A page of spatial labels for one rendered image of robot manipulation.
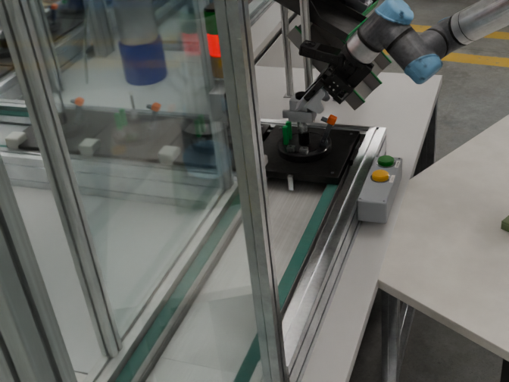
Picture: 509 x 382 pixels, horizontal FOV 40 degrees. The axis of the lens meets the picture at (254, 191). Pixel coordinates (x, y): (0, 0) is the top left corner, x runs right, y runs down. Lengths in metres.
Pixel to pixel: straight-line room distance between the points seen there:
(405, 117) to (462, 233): 0.60
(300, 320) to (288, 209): 0.44
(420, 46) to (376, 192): 0.35
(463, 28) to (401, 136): 0.55
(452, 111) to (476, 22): 2.53
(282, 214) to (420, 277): 0.36
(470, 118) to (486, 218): 2.33
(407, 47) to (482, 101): 2.70
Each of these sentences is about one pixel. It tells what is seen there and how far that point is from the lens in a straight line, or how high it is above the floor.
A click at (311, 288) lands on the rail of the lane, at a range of 1.42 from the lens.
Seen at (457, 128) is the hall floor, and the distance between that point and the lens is 3.99.
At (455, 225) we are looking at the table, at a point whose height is 0.86.
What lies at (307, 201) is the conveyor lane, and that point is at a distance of 1.74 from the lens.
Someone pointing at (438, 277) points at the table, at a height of 0.86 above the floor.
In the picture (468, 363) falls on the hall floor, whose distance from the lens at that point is 2.62.
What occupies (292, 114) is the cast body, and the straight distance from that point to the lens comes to 1.79.
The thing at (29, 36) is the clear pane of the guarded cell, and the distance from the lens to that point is 0.49.
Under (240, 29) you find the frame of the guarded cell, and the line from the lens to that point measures 0.79.
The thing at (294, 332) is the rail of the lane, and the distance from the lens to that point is 1.33.
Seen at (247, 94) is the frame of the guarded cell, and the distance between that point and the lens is 0.82.
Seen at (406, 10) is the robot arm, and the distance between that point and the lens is 1.63.
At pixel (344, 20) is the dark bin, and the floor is 1.21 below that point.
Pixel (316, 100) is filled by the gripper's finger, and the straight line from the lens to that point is 1.74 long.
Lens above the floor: 1.89
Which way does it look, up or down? 33 degrees down
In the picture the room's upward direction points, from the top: 7 degrees counter-clockwise
